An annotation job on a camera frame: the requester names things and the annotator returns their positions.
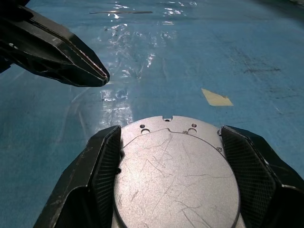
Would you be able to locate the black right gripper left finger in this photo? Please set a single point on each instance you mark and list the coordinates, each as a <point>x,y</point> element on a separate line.
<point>78,190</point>

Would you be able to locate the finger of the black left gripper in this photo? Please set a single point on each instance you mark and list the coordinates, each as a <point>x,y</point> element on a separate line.
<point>71,42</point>
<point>47,59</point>

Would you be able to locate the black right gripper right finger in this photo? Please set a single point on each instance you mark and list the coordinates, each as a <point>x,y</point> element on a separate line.
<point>261,178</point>

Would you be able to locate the grey round motor lid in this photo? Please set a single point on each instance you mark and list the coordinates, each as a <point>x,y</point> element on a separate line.
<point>175,178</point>

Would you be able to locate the beige tape piece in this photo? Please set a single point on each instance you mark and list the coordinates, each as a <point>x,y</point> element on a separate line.
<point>216,97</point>

